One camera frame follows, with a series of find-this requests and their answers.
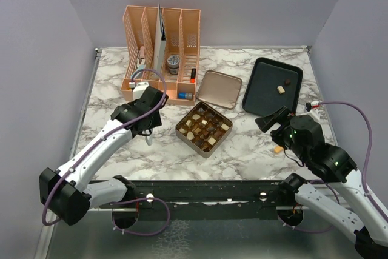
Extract black orange marker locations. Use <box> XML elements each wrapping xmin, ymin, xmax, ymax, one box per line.
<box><xmin>190</xmin><ymin>68</ymin><xmax>196</xmax><ymax>84</ymax></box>

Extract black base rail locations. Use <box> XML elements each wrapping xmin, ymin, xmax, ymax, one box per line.
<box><xmin>96</xmin><ymin>180</ymin><xmax>307</xmax><ymax>222</ymax></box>

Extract blue grey small bottle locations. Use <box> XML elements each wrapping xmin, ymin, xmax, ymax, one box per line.
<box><xmin>178</xmin><ymin>92</ymin><xmax>193</xmax><ymax>100</ymax></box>

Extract black plastic tray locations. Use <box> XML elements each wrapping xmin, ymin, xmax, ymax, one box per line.
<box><xmin>242</xmin><ymin>57</ymin><xmax>303</xmax><ymax>116</ymax></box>

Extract small round patterned jar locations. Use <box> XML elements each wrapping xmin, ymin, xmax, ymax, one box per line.
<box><xmin>167</xmin><ymin>55</ymin><xmax>181</xmax><ymax>75</ymax></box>

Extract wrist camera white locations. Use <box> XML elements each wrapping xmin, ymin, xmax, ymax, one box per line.
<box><xmin>304</xmin><ymin>101</ymin><xmax>321</xmax><ymax>122</ymax></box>
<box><xmin>129</xmin><ymin>81</ymin><xmax>149</xmax><ymax>101</ymax></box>

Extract white upright booklet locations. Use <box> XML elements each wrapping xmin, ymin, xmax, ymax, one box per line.
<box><xmin>153</xmin><ymin>3</ymin><xmax>166</xmax><ymax>73</ymax></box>

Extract gold chocolate tin box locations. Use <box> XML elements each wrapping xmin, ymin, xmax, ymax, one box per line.
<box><xmin>175</xmin><ymin>101</ymin><xmax>233</xmax><ymax>158</ymax></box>

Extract tan stick on table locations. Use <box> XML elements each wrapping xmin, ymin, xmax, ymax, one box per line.
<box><xmin>273</xmin><ymin>146</ymin><xmax>284</xmax><ymax>154</ymax></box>

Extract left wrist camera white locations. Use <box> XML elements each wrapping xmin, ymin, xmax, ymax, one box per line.
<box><xmin>129</xmin><ymin>81</ymin><xmax>149</xmax><ymax>101</ymax></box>

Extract pink stapler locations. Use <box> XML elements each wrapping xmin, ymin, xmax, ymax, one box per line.
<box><xmin>138</xmin><ymin>46</ymin><xmax>146</xmax><ymax>67</ymax></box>

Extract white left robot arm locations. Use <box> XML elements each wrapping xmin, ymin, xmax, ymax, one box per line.
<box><xmin>39</xmin><ymin>84</ymin><xmax>168</xmax><ymax>226</ymax></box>

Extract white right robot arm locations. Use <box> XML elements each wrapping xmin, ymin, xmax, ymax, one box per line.
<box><xmin>255</xmin><ymin>101</ymin><xmax>387</xmax><ymax>258</ymax></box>

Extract peach plastic desk organizer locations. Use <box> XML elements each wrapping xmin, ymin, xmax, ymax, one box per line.
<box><xmin>121</xmin><ymin>5</ymin><xmax>201</xmax><ymax>106</ymax></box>

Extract rose gold tin lid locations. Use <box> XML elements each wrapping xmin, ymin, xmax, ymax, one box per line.
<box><xmin>196</xmin><ymin>70</ymin><xmax>242</xmax><ymax>109</ymax></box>

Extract cream square chocolate piece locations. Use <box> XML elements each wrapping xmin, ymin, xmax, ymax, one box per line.
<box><xmin>277</xmin><ymin>86</ymin><xmax>285</xmax><ymax>94</ymax></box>

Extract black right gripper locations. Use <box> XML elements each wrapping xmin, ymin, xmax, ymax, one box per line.
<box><xmin>255</xmin><ymin>104</ymin><xmax>307</xmax><ymax>161</ymax></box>

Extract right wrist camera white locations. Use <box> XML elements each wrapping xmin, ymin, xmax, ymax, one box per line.
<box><xmin>304</xmin><ymin>101</ymin><xmax>321</xmax><ymax>122</ymax></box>

